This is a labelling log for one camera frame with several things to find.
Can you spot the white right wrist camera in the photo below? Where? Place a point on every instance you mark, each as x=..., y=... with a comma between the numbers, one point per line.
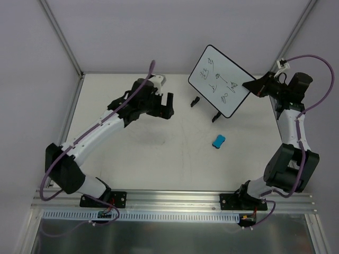
x=282, y=65

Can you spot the right aluminium frame post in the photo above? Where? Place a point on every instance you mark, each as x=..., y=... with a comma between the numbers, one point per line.
x=293, y=34

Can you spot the white slotted cable duct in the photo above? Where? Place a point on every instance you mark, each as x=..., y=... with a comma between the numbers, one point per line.
x=140, y=216

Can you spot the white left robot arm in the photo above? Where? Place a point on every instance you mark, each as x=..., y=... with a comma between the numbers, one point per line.
x=63, y=162

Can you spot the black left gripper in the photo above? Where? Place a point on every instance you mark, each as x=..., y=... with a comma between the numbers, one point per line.
x=161, y=106

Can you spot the blue whiteboard eraser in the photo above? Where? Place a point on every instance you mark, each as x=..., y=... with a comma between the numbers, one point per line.
x=217, y=143

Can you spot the aluminium frame post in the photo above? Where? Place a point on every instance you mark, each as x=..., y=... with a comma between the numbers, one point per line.
x=60, y=36
x=293, y=34

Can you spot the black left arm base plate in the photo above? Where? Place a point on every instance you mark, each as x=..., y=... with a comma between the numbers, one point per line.
x=115, y=198

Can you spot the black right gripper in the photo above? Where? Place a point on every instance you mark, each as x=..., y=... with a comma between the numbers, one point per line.
x=266, y=86

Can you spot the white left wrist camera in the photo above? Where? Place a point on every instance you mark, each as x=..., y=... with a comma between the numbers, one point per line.
x=158, y=82

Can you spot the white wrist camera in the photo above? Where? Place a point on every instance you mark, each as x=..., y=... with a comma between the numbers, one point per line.
x=282, y=65
x=158, y=82

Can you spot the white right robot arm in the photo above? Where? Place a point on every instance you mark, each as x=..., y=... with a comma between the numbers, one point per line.
x=293, y=164

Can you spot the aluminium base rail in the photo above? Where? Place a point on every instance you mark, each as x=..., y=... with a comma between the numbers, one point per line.
x=183, y=201

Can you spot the small white whiteboard black frame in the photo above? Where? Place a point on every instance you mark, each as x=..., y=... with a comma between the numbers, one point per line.
x=220, y=81

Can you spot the left aluminium frame post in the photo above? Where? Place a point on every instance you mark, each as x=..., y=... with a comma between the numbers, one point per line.
x=60, y=36

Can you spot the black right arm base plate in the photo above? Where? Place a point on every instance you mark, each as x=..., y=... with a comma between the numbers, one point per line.
x=227, y=201

